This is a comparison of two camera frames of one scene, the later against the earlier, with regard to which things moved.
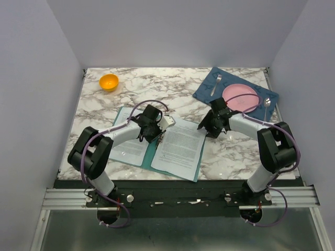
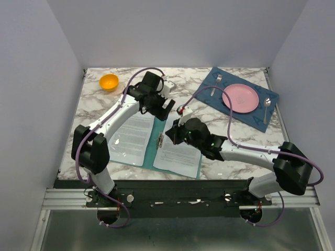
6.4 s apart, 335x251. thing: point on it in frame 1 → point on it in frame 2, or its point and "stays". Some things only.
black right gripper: [207, 120] → [174, 132]
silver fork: [219, 79] stays
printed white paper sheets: [179, 150] stays
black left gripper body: [154, 132] → [156, 102]
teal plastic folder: [151, 151] stays
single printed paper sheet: [132, 151] stays
